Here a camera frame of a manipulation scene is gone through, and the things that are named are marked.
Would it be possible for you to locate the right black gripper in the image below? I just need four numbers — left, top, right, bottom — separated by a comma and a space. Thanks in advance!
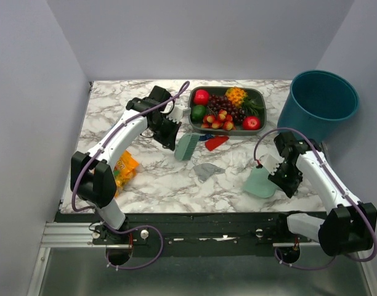
268, 161, 304, 196

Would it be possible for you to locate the mint green hand brush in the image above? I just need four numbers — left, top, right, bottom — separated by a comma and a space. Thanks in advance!
174, 133, 200, 161

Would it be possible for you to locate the mint green dustpan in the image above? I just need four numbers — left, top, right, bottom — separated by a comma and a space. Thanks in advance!
243, 167, 278, 199

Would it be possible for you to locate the blue paper scrap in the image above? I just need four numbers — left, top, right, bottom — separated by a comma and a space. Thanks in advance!
198, 134, 214, 141

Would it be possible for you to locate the red paper scrap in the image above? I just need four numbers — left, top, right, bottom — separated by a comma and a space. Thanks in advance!
205, 136, 229, 151

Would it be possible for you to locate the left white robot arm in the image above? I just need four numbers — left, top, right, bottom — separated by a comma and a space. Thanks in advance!
70, 86, 181, 244

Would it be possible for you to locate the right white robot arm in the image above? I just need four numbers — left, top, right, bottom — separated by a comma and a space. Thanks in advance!
264, 128, 377, 260

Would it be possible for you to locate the green lime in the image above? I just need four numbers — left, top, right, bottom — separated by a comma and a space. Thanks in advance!
190, 105, 206, 122

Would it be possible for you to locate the red apple back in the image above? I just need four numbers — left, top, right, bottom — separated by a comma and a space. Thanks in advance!
193, 89, 209, 106

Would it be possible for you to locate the red apple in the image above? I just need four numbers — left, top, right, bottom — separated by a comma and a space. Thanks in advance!
193, 89, 209, 106
242, 116, 261, 130

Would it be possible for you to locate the grey fruit tray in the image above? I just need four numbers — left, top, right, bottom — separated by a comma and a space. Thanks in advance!
188, 86, 267, 136

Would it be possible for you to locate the orange snack bag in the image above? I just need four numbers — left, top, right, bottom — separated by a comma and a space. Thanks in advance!
113, 151, 139, 198

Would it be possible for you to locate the purple grape bunch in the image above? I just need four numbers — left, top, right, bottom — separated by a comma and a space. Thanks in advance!
207, 95, 246, 125

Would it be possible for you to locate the red apple front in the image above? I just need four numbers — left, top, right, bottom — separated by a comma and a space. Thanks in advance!
242, 116, 261, 130

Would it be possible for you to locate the teal plastic waste bin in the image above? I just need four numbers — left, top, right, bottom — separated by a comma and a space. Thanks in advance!
277, 70, 359, 143

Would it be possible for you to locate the orange pineapple toy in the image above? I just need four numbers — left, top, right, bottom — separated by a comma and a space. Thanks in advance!
225, 87, 248, 108

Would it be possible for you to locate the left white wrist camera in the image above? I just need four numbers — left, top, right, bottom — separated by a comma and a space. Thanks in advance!
166, 105, 191, 123

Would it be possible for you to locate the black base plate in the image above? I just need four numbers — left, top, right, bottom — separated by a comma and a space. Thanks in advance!
54, 211, 343, 258

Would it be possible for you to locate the aluminium rail frame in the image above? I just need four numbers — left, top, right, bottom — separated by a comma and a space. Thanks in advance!
25, 221, 377, 296

